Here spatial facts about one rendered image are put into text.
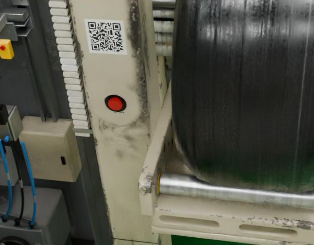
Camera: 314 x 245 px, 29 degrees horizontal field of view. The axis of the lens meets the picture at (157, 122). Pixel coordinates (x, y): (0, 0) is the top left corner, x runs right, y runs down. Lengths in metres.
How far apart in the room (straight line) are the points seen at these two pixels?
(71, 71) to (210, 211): 0.41
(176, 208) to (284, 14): 0.53
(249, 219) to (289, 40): 0.47
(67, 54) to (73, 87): 0.08
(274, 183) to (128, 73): 0.35
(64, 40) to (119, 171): 0.35
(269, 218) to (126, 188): 0.34
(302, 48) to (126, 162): 0.57
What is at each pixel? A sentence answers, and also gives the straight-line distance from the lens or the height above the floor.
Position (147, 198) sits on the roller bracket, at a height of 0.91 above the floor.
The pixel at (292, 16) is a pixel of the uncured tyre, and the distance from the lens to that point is 0.93.
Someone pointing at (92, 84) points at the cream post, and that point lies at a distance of 1.23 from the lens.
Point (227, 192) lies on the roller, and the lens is 1.25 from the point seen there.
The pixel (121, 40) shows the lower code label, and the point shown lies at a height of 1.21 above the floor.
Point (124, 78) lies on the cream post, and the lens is 1.20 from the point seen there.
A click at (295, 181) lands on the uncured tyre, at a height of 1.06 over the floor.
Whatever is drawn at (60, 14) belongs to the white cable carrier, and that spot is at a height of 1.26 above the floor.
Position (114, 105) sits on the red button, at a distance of 1.24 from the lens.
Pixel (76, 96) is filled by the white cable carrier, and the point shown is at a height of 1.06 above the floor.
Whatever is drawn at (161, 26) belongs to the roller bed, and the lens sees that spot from 1.59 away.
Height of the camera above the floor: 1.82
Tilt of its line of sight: 40 degrees down
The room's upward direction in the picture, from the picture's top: 5 degrees counter-clockwise
